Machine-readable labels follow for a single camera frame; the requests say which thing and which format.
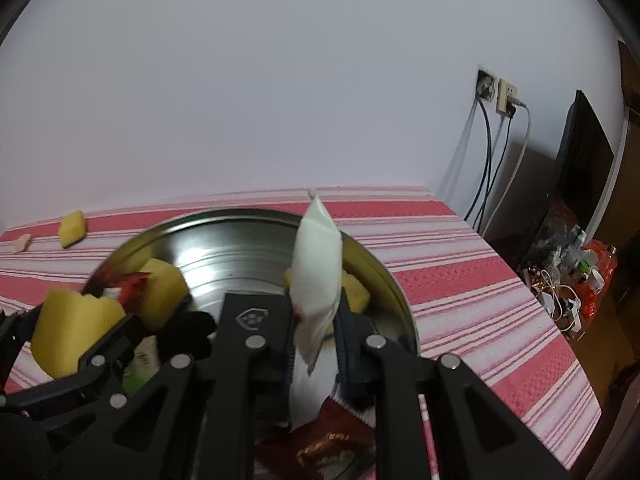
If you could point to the wooden door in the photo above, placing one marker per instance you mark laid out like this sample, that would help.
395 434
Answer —
630 160

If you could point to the red snack packet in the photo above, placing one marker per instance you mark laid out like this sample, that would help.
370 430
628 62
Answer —
320 435

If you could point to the small pink scrap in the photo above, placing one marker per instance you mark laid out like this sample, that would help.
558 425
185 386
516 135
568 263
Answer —
22 243

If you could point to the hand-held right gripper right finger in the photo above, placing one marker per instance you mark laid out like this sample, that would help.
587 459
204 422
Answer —
352 355

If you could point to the orange plastic bag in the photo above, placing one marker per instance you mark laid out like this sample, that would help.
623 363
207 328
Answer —
602 260

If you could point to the white cup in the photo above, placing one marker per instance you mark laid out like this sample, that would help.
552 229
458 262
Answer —
596 280

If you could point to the black cloth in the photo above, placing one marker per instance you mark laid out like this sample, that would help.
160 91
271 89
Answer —
190 330

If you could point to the small yellow sponge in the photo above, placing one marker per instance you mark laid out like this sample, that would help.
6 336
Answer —
72 230

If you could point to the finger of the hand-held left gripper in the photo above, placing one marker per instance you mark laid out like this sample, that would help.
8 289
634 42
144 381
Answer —
105 355
15 330

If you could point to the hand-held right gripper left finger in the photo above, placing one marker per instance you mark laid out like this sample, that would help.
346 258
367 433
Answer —
275 385

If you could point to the white paper sheet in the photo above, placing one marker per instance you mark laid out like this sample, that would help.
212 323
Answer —
312 395

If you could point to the red white striped tablecloth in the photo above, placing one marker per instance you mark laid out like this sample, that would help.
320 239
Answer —
475 310

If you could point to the cluster of small bottles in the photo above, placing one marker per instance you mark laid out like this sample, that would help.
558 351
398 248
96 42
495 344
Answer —
562 252

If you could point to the black flat screen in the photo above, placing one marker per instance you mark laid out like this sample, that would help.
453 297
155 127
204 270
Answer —
580 170

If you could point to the large yellow sponge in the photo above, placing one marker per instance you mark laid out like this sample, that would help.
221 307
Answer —
165 290

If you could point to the red wrapper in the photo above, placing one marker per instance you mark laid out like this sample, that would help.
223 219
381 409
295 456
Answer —
132 287

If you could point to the white green tube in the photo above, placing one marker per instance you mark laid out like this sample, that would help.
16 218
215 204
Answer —
145 360

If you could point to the white plastic packet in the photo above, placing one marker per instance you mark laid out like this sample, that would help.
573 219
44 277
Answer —
315 270

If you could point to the black box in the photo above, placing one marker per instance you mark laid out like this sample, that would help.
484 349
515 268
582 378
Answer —
250 317

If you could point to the round metal tray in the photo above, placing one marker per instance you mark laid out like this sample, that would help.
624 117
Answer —
240 255

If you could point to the grey wall socket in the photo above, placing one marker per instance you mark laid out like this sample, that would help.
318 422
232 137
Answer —
487 84

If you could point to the beige wall socket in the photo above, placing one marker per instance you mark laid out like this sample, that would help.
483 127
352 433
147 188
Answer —
506 97

